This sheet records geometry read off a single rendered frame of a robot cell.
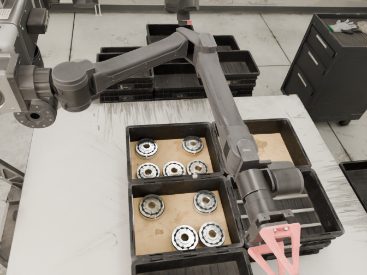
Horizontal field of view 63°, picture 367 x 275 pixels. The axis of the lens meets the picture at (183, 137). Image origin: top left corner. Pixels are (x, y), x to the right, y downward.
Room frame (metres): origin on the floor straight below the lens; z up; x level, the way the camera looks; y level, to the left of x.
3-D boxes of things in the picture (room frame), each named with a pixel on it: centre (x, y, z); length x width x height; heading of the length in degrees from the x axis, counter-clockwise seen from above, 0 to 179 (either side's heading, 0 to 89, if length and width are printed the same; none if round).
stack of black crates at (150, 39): (2.25, 0.22, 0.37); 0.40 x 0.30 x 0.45; 106
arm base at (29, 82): (0.54, 0.38, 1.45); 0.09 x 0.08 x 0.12; 16
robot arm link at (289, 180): (0.37, -0.18, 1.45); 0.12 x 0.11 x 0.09; 17
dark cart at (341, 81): (2.19, -1.20, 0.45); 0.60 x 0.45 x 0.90; 106
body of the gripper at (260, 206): (0.27, -0.17, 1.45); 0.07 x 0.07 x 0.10; 17
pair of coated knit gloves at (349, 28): (2.23, -1.07, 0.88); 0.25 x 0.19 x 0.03; 106
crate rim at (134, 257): (0.51, -0.04, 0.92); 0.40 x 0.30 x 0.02; 105
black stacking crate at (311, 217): (0.61, -0.43, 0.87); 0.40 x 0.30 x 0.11; 105
